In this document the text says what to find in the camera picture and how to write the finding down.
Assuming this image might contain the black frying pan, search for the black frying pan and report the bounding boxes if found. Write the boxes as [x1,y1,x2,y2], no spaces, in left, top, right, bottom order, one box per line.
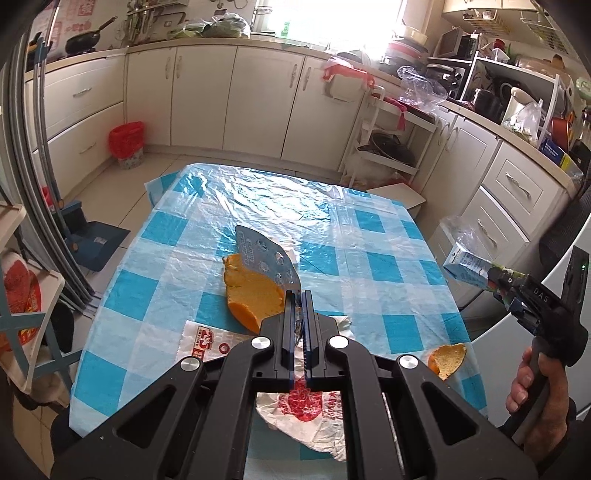
[64,17,119,55]

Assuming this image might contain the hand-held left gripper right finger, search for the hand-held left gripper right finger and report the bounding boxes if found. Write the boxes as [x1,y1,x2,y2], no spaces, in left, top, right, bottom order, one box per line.
[300,292,539,480]

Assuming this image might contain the red printed package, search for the red printed package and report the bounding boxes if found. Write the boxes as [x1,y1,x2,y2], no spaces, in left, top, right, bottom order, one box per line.
[0,258,44,324]

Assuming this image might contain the white blue storage rack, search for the white blue storage rack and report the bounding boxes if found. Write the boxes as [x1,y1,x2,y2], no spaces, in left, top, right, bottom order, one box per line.
[0,203,65,393]

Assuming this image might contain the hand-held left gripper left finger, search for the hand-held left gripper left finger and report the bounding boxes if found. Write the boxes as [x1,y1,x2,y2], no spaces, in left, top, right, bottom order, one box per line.
[51,291,298,480]

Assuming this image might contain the silver blister pack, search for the silver blister pack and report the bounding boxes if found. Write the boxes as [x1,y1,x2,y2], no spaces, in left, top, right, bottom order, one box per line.
[235,225,304,305]

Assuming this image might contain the blue box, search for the blue box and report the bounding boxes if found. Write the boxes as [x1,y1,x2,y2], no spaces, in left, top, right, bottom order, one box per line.
[539,137,572,168]

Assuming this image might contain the white drawer cabinet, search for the white drawer cabinet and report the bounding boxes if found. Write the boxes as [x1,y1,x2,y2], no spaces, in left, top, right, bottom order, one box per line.
[434,104,575,301]

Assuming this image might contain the wall utensil rack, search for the wall utensil rack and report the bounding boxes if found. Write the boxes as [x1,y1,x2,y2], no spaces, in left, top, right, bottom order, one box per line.
[124,0,188,29]

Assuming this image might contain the person's right hand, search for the person's right hand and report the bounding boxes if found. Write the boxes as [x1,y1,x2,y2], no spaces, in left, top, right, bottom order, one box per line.
[505,347,575,463]

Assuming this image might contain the blue grey milk carton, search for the blue grey milk carton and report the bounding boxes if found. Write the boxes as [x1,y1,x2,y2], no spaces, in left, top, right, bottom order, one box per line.
[442,244,506,296]

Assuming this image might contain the red cloth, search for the red cloth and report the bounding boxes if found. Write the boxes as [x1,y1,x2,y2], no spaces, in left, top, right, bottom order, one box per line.
[382,95,408,133]

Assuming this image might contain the kitchen window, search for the kitchen window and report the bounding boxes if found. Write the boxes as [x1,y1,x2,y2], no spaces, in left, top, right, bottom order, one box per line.
[254,0,408,47]

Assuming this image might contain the red cooking pot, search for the red cooking pot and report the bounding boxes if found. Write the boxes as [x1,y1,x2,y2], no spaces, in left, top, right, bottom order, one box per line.
[551,115,579,149]

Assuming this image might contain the white shelf trolley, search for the white shelf trolley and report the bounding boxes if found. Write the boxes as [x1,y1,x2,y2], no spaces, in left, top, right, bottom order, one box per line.
[341,87,438,191]

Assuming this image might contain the white kitchen base cabinets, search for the white kitchen base cabinets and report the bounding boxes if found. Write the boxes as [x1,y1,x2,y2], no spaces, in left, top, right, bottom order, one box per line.
[28,39,370,185]

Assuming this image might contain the white bag red handles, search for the white bag red handles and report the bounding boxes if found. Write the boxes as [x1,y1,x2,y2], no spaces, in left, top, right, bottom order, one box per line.
[322,58,377,103]

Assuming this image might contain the blue dustpan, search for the blue dustpan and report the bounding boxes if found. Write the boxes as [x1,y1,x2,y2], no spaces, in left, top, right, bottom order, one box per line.
[60,199,131,273]

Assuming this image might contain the black pot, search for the black pot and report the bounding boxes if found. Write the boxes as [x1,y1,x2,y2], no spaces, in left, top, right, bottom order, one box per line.
[471,88,505,124]

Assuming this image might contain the white kettle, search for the white kettle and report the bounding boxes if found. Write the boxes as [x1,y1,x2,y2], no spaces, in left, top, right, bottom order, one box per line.
[501,87,539,126]

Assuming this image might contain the red trash bin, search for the red trash bin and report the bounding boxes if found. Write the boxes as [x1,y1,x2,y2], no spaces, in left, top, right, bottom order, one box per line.
[109,121,145,169]

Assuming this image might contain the black wok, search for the black wok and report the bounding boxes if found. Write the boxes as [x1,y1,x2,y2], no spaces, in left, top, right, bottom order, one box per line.
[357,132,417,168]

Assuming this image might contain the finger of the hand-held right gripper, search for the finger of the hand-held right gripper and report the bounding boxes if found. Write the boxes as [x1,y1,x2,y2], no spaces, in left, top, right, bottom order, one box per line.
[487,267,527,301]
[499,293,539,334]

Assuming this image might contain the large orange peel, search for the large orange peel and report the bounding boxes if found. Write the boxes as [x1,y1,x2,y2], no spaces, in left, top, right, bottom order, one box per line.
[222,253,286,334]

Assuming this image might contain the stacked food containers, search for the stacked food containers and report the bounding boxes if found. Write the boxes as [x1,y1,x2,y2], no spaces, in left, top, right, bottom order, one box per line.
[385,39,429,70]

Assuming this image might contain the white countertop shelf unit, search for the white countertop shelf unit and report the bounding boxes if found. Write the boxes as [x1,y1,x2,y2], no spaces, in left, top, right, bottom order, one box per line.
[466,55,575,148]

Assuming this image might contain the white stool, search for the white stool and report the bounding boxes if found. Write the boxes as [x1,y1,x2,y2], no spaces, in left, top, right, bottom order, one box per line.
[366,183,426,221]

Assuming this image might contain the translucent bag of food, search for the translucent bag of food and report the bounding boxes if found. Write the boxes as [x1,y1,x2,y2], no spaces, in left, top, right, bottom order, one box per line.
[503,102,544,142]

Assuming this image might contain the green vegetables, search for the green vegetables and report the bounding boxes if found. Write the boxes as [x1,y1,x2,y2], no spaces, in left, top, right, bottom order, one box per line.
[171,13,252,40]

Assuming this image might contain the clear plastic bag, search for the clear plastic bag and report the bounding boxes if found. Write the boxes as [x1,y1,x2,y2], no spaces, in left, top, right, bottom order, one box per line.
[436,216,488,266]
[396,65,450,112]

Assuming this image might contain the red paper wall decoration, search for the red paper wall decoration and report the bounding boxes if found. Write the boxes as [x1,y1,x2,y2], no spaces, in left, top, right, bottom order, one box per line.
[46,0,81,54]

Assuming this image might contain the person's right forearm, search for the person's right forearm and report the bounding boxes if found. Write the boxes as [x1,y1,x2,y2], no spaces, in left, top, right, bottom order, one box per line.
[526,397,591,480]

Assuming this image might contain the small orange peel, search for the small orange peel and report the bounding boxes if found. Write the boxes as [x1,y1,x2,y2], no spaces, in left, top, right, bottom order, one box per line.
[427,343,468,382]

